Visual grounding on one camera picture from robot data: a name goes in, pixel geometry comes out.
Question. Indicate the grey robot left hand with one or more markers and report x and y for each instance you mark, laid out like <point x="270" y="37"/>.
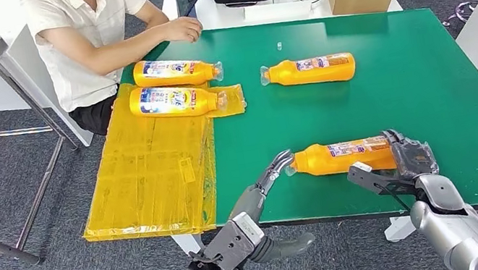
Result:
<point x="250" y="200"/>

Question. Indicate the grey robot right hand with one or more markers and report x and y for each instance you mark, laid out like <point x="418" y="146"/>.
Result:
<point x="415" y="160"/>

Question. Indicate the orange detergent bottle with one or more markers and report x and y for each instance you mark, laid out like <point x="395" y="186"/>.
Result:
<point x="170" y="102"/>
<point x="170" y="73"/>
<point x="282" y="75"/>
<point x="321" y="164"/>

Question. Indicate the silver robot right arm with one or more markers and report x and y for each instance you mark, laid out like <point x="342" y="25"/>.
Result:
<point x="459" y="233"/>

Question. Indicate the white table leg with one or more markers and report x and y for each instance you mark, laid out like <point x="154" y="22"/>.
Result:
<point x="189" y="244"/>
<point x="396" y="230"/>

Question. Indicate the yellow taped cardboard mat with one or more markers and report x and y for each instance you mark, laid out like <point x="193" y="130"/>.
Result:
<point x="149" y="178"/>

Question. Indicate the small clear plastic cap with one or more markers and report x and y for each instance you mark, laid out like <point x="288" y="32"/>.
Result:
<point x="279" y="46"/>

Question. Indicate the person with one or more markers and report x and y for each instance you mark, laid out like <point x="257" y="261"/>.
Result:
<point x="73" y="45"/>

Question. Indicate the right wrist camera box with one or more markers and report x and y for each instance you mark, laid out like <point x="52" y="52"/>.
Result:
<point x="373" y="182"/>

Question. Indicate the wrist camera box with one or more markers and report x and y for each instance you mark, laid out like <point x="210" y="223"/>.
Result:
<point x="373" y="182"/>
<point x="233" y="246"/>

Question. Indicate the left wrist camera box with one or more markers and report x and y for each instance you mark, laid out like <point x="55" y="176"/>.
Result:
<point x="233" y="246"/>

